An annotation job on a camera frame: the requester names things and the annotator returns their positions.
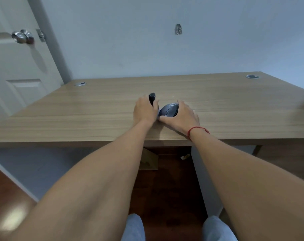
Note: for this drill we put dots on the person's right hand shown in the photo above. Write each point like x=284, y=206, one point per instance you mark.
x=184, y=120

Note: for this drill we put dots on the person's left hand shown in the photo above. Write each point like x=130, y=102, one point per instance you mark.
x=143, y=110

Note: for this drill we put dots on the person's right thumb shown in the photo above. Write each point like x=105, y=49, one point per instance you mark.
x=165, y=118

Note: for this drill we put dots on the person's left thumb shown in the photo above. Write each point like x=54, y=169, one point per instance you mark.
x=156, y=106

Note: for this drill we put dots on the dark grey computer mouse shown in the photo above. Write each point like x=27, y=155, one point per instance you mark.
x=169, y=110

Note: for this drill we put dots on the person's left forearm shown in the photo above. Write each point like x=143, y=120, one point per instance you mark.
x=96, y=178

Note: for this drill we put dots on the person's right forearm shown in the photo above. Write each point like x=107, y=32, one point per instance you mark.
x=247, y=183

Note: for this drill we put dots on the small crumpled paper scrap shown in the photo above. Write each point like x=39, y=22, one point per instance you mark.
x=185, y=156

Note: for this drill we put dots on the brown cardboard box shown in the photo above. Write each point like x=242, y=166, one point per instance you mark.
x=149, y=160

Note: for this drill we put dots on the white desk leg panel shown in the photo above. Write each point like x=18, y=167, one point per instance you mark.
x=204, y=180

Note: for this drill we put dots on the person's left leg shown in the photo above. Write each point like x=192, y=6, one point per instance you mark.
x=133, y=228

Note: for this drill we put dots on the person's leg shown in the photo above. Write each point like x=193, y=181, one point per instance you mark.
x=218, y=229
x=133, y=228

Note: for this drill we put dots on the person's right leg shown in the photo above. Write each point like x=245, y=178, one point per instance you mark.
x=218, y=229

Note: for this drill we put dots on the silver door latch plate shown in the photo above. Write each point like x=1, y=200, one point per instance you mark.
x=40, y=35

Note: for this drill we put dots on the white panelled door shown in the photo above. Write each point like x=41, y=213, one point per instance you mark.
x=14, y=72

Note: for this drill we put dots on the silver door knob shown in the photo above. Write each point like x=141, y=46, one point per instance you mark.
x=22, y=36

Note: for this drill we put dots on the small grey wall fixture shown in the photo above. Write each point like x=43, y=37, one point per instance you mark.
x=178, y=29

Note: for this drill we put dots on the white door frame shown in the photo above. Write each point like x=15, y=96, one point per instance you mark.
x=51, y=37

